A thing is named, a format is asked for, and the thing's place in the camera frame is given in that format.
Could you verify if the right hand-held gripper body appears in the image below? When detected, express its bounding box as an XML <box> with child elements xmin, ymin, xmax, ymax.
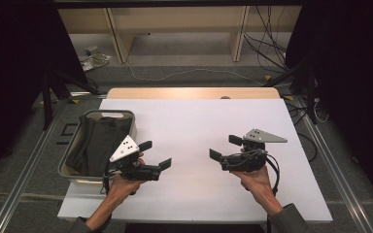
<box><xmin>220</xmin><ymin>128</ymin><xmax>288</xmax><ymax>173</ymax></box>

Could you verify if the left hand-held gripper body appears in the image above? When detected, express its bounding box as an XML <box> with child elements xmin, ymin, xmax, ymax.
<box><xmin>109</xmin><ymin>135</ymin><xmax>161</xmax><ymax>182</ymax></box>

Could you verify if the dark garment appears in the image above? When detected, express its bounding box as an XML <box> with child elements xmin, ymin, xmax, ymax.
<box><xmin>65</xmin><ymin>115</ymin><xmax>134</xmax><ymax>178</ymax></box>

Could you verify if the beige plastic basket grey rim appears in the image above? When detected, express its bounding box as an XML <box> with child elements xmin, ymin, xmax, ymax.
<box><xmin>57</xmin><ymin>109</ymin><xmax>138</xmax><ymax>187</ymax></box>

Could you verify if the person's right hand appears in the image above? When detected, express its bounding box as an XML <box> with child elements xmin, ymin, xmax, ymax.
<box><xmin>231</xmin><ymin>167</ymin><xmax>285</xmax><ymax>217</ymax></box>

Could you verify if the person's left hand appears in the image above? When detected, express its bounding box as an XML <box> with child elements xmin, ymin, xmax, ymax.
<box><xmin>105</xmin><ymin>174</ymin><xmax>148</xmax><ymax>208</ymax></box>

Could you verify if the white board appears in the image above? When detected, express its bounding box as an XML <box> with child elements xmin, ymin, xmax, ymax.
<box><xmin>56</xmin><ymin>98</ymin><xmax>334</xmax><ymax>225</ymax></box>

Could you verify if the wooden table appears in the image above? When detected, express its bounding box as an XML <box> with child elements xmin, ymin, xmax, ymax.
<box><xmin>106</xmin><ymin>86</ymin><xmax>281</xmax><ymax>100</ymax></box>

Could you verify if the black metal stand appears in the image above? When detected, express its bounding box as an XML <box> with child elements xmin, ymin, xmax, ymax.
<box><xmin>41</xmin><ymin>69</ymin><xmax>103</xmax><ymax>130</ymax></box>
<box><xmin>263</xmin><ymin>54</ymin><xmax>319</xmax><ymax>125</ymax></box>

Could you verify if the light wooden shelf unit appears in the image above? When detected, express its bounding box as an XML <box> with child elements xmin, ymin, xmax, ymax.
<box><xmin>57</xmin><ymin>6</ymin><xmax>303</xmax><ymax>64</ymax></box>

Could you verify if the dark curtain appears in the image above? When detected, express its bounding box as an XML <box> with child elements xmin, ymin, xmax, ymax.
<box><xmin>0</xmin><ymin>0</ymin><xmax>88</xmax><ymax>188</ymax></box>
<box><xmin>285</xmin><ymin>0</ymin><xmax>373</xmax><ymax>212</ymax></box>

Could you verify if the right hand-held gripper black cable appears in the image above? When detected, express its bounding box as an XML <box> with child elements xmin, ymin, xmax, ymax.
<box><xmin>221</xmin><ymin>149</ymin><xmax>281</xmax><ymax>197</ymax></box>

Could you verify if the hand-held gripper black cable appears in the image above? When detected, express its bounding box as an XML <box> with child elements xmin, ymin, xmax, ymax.
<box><xmin>221</xmin><ymin>149</ymin><xmax>281</xmax><ymax>197</ymax></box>
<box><xmin>101</xmin><ymin>161</ymin><xmax>124</xmax><ymax>195</ymax></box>

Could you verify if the left hand-held gripper black cable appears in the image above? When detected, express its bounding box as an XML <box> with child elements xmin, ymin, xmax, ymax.
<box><xmin>101</xmin><ymin>161</ymin><xmax>124</xmax><ymax>195</ymax></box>

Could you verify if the black floor cable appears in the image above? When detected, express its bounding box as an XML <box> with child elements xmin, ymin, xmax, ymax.
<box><xmin>285</xmin><ymin>100</ymin><xmax>329</xmax><ymax>163</ymax></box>

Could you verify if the white floor cable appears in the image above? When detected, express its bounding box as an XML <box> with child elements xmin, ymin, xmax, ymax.
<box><xmin>124</xmin><ymin>61</ymin><xmax>265</xmax><ymax>86</ymax></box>

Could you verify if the bundle of black cables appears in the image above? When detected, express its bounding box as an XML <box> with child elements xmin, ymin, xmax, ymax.
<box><xmin>243</xmin><ymin>5</ymin><xmax>289</xmax><ymax>73</ymax></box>

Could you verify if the aluminium floor rail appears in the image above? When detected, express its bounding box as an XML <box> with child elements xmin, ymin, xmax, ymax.
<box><xmin>0</xmin><ymin>100</ymin><xmax>66</xmax><ymax>233</ymax></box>
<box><xmin>295</xmin><ymin>96</ymin><xmax>373</xmax><ymax>233</ymax></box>

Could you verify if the grey power adapter with cables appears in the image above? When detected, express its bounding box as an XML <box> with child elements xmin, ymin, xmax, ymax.
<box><xmin>80</xmin><ymin>45</ymin><xmax>114</xmax><ymax>72</ymax></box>

